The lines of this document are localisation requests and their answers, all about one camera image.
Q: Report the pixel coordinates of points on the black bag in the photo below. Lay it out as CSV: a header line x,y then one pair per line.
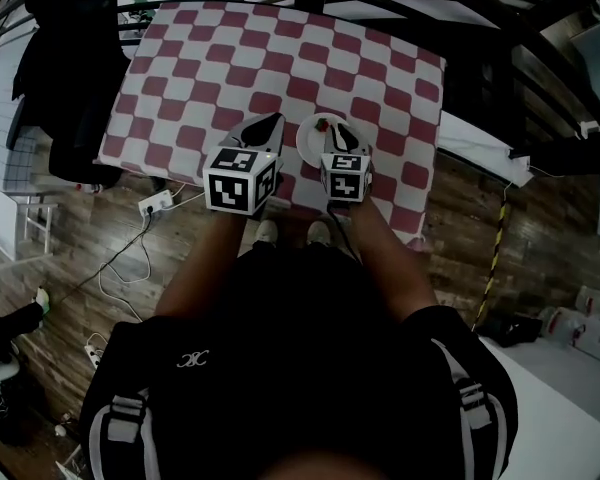
x,y
515,329

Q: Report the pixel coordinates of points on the white grid pattern cloth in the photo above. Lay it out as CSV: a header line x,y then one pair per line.
x,y
0,133

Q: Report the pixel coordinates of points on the black jacket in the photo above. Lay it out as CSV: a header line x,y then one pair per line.
x,y
75,68

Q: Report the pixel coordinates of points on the person's black clothing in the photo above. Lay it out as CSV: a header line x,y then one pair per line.
x,y
290,368

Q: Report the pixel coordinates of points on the white power strip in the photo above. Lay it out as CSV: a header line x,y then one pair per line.
x,y
95,353
156,203

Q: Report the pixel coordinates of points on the red white checkered tablecloth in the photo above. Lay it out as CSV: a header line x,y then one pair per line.
x,y
220,68

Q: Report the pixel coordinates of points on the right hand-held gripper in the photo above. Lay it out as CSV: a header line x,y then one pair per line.
x,y
344,180

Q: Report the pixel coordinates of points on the small red object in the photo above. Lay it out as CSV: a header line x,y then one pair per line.
x,y
322,125

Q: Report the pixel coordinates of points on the white plate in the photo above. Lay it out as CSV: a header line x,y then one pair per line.
x,y
309,143

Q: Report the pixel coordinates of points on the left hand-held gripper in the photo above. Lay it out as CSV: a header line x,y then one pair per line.
x,y
230,188

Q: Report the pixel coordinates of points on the white red device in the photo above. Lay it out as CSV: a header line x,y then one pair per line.
x,y
592,300
595,340

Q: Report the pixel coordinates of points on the white board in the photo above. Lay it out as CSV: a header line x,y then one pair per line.
x,y
480,150

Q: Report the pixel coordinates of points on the person's left shoe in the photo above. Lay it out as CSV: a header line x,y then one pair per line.
x,y
267,232

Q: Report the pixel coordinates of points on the white table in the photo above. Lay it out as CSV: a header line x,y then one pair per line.
x,y
560,408

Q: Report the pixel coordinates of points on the person's left forearm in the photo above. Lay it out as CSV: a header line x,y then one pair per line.
x,y
205,263

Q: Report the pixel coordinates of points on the yellow black striped tape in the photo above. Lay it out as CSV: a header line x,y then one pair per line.
x,y
495,258

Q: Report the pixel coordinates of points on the white round stool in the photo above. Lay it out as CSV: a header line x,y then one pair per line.
x,y
0,370

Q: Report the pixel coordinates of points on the person's shoe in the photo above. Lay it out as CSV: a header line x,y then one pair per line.
x,y
319,232
267,232

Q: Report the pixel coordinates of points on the person's right forearm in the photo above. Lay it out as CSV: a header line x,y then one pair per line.
x,y
390,258

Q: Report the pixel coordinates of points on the person's right shoe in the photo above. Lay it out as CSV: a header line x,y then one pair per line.
x,y
319,232

